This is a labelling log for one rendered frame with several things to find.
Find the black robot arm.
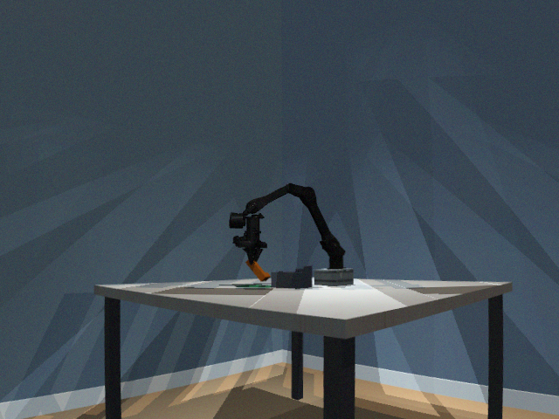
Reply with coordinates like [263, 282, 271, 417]
[229, 183, 346, 270]

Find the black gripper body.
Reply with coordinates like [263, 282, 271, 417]
[238, 229, 267, 249]

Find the orange block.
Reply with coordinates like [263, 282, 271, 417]
[245, 260, 271, 281]

